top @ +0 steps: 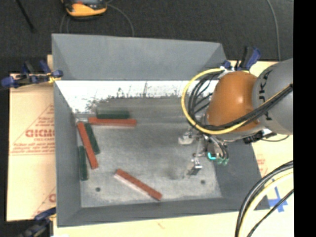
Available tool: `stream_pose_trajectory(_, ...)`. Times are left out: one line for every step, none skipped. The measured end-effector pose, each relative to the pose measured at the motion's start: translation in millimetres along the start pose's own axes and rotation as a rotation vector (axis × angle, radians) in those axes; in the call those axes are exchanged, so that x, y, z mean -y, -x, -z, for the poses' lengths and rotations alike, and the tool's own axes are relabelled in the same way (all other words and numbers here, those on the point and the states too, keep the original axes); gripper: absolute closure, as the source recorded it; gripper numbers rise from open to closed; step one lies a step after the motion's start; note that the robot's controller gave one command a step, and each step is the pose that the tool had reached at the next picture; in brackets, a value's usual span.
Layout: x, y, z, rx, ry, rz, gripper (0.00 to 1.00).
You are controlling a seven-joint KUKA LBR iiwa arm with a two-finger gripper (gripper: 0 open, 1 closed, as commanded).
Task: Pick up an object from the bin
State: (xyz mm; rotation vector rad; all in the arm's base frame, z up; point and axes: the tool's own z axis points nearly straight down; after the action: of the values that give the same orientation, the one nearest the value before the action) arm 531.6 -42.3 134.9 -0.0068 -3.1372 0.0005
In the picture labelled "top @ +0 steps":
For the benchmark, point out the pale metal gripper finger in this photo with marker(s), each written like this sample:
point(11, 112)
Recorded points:
point(184, 140)
point(196, 164)

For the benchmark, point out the grey metal bin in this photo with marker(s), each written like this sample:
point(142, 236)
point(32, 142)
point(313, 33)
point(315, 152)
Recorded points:
point(148, 152)

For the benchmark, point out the red-brown flat block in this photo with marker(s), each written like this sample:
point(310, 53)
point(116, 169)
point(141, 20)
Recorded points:
point(139, 184)
point(87, 144)
point(112, 122)

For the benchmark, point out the dark green flat block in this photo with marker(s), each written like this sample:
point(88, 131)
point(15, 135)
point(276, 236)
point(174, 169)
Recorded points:
point(92, 139)
point(112, 114)
point(83, 163)

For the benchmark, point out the black cylinder on white bracket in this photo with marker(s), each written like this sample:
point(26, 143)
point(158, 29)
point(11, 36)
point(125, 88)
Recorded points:
point(254, 136)

